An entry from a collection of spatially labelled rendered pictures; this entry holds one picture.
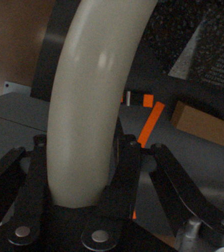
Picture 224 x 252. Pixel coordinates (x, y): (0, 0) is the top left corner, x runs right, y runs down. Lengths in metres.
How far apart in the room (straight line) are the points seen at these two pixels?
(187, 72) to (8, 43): 0.97
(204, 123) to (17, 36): 1.05
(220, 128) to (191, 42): 0.72
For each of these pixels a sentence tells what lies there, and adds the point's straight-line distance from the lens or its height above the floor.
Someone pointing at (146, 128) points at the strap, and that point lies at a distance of 1.07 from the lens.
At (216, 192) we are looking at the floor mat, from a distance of 1.42.
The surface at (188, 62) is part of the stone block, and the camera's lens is 0.43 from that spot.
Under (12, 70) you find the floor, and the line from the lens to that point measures 1.17.
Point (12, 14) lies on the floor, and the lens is 1.21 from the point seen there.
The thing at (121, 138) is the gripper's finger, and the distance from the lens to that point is 0.16.
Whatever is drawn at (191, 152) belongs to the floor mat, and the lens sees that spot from 1.19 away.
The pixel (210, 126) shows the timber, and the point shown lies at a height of 0.14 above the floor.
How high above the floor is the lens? 1.03
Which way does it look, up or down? 73 degrees down
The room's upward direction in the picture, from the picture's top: 175 degrees counter-clockwise
